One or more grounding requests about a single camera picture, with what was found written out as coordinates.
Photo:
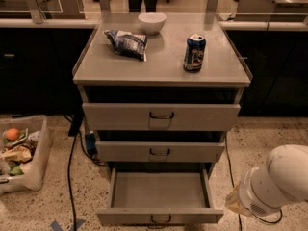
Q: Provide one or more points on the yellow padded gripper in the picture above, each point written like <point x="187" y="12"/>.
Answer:
<point x="249" y="196"/>

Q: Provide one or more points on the grey bottom drawer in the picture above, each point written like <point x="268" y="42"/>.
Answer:
<point x="159" y="194"/>

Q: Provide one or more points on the grey drawer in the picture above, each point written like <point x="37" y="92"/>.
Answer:
<point x="171" y="147"/>
<point x="158" y="108"/>
<point x="159" y="194"/>

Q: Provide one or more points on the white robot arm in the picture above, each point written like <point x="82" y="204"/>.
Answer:
<point x="282" y="180"/>

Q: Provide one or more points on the grey top drawer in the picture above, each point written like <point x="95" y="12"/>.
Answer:
<point x="158" y="108"/>

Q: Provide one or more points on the grey drawer cabinet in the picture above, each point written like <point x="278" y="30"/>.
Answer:
<point x="222" y="71"/>

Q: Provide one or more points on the grey middle drawer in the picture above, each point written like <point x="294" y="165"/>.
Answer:
<point x="171" y="147"/>

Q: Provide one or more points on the blue power box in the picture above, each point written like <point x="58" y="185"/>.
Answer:
<point x="90" y="143"/>

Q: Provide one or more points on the blue soda can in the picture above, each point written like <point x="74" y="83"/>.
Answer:
<point x="194" y="53"/>

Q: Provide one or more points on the blue chip bag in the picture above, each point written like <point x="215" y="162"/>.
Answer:
<point x="128" y="44"/>

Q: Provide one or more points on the white bowl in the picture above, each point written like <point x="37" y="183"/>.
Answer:
<point x="152" y="22"/>

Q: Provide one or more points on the clear plastic bin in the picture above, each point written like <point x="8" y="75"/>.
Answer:
<point x="32" y="179"/>

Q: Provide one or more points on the orange fruit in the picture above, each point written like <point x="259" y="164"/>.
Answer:
<point x="12" y="134"/>

